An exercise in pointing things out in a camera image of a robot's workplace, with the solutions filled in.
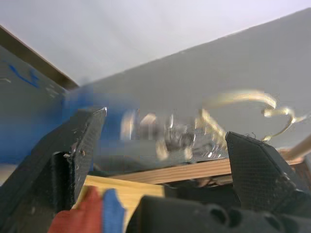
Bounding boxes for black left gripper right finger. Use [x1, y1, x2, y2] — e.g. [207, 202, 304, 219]
[225, 131, 311, 215]

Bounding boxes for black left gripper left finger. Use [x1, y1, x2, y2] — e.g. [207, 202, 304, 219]
[0, 106, 108, 233]

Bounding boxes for red sock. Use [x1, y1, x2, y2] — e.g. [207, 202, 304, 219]
[49, 186, 105, 233]

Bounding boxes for cream plastic clip hanger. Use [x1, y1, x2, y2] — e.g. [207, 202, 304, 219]
[194, 89, 308, 151]

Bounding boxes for metal hanger clip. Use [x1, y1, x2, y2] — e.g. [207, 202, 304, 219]
[156, 114, 196, 161]

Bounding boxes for slanted wooden frame post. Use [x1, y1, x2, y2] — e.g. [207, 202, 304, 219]
[279, 134, 311, 161]

